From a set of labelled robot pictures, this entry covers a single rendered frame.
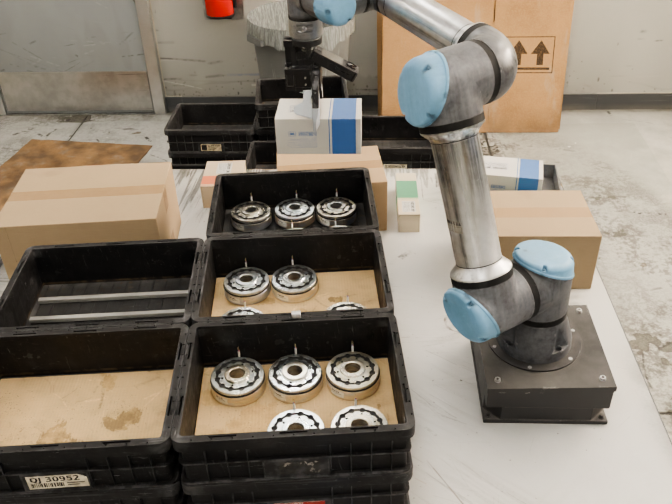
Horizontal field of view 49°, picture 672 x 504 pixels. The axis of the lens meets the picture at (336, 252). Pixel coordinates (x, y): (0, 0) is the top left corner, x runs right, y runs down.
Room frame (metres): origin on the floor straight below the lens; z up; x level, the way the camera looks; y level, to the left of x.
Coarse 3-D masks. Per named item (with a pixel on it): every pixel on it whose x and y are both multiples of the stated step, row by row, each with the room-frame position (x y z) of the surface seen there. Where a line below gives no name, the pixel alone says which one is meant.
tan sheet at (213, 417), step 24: (384, 360) 1.07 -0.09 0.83; (384, 384) 1.01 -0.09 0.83; (216, 408) 0.96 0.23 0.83; (240, 408) 0.96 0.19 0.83; (264, 408) 0.95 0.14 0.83; (288, 408) 0.95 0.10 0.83; (312, 408) 0.95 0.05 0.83; (336, 408) 0.95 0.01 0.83; (384, 408) 0.94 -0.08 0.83; (216, 432) 0.90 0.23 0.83; (240, 432) 0.90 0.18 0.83
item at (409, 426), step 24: (192, 336) 1.05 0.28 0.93; (408, 384) 0.91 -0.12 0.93; (408, 408) 0.85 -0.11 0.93; (264, 432) 0.81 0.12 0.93; (288, 432) 0.81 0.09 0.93; (312, 432) 0.80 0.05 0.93; (336, 432) 0.80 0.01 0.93; (360, 432) 0.80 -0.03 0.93; (384, 432) 0.80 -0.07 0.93; (408, 432) 0.80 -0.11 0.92
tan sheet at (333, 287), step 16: (336, 272) 1.37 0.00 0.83; (352, 272) 1.37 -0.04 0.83; (368, 272) 1.37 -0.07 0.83; (320, 288) 1.31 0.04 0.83; (336, 288) 1.31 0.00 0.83; (352, 288) 1.31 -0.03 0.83; (368, 288) 1.31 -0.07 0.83; (224, 304) 1.27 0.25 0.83; (256, 304) 1.26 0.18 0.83; (272, 304) 1.26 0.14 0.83; (288, 304) 1.26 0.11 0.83; (304, 304) 1.26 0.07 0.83; (320, 304) 1.26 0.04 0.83; (368, 304) 1.25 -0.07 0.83
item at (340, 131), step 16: (288, 112) 1.60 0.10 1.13; (320, 112) 1.60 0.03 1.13; (336, 112) 1.59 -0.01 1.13; (352, 112) 1.59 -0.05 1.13; (288, 128) 1.56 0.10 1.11; (304, 128) 1.56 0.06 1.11; (320, 128) 1.56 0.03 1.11; (336, 128) 1.56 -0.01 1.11; (352, 128) 1.55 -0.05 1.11; (288, 144) 1.56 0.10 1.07; (304, 144) 1.56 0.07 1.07; (320, 144) 1.56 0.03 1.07; (336, 144) 1.56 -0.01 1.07; (352, 144) 1.55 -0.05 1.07
